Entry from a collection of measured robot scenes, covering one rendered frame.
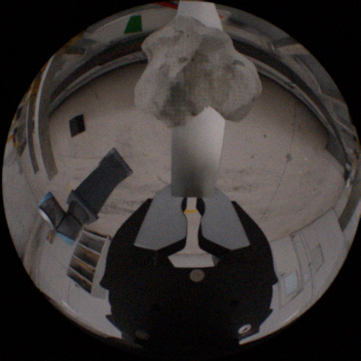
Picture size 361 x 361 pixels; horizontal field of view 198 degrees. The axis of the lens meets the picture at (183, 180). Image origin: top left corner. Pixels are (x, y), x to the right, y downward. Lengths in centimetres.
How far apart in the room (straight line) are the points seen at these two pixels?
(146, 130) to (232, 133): 68
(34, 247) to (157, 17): 83
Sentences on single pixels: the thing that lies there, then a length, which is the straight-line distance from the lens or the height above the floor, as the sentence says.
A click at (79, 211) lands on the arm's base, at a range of 82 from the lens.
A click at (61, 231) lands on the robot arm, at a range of 80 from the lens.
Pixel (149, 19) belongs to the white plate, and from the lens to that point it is 29.
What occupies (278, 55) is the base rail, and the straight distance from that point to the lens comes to 39.
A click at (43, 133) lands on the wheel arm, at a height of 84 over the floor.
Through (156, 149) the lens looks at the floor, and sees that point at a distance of 101.
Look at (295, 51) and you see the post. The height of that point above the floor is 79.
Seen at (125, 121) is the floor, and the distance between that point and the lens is 105.
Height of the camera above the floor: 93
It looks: 56 degrees down
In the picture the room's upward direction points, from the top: 177 degrees counter-clockwise
